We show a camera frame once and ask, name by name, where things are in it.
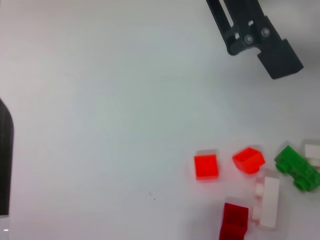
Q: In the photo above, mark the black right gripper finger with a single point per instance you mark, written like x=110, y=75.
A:
x=5, y=155

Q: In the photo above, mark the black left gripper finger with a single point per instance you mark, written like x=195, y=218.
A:
x=275, y=55

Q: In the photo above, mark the small red toy brick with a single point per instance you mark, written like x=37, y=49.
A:
x=248, y=160
x=206, y=166

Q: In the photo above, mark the dark red brick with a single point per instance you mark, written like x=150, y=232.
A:
x=233, y=222

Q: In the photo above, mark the green toy brick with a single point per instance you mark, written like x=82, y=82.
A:
x=297, y=170

